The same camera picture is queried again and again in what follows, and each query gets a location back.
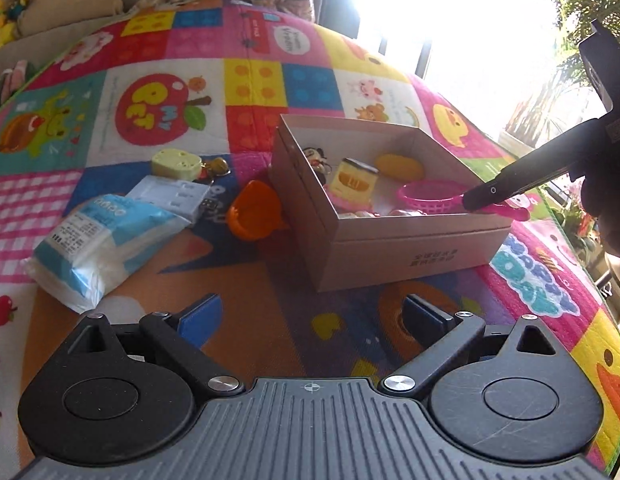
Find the yellow lemon toy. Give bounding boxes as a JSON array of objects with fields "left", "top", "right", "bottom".
[{"left": 374, "top": 153, "right": 425, "bottom": 183}]

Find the beige sofa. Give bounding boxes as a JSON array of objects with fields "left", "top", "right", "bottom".
[{"left": 0, "top": 14, "right": 126, "bottom": 73}]

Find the pink cardboard box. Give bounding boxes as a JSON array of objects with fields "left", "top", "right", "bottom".
[{"left": 270, "top": 115, "right": 512, "bottom": 292}]

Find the colourful cartoon play mat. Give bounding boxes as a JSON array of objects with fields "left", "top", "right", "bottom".
[{"left": 0, "top": 0, "right": 620, "bottom": 479}]

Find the orange plastic toy cup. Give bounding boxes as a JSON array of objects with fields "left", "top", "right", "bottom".
[{"left": 225, "top": 180, "right": 289, "bottom": 242}]

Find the pink plastic toy basket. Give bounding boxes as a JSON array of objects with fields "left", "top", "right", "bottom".
[{"left": 397, "top": 180, "right": 530, "bottom": 221}]

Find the black haired doll figurine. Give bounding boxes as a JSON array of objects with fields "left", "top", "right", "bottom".
[{"left": 302, "top": 148, "right": 332, "bottom": 185}]

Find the small brown figurine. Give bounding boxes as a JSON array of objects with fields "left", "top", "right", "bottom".
[{"left": 200, "top": 157, "right": 231, "bottom": 181}]

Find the white plastic power adapter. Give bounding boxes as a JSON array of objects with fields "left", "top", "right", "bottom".
[{"left": 127, "top": 176, "right": 210, "bottom": 224}]

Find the pink white plush toy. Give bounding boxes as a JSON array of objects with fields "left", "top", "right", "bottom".
[{"left": 0, "top": 60, "right": 33, "bottom": 107}]

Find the yellow toy jar black lid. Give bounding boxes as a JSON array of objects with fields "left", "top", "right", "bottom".
[{"left": 324, "top": 157, "right": 378, "bottom": 212}]

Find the pale yellow cheese toy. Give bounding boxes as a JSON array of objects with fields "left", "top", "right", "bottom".
[{"left": 150, "top": 148, "right": 203, "bottom": 181}]

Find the blue white tissue pack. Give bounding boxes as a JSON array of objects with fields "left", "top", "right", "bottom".
[{"left": 24, "top": 194, "right": 190, "bottom": 314}]

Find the potted palm plant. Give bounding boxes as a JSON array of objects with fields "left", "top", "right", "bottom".
[{"left": 505, "top": 0, "right": 620, "bottom": 148}]

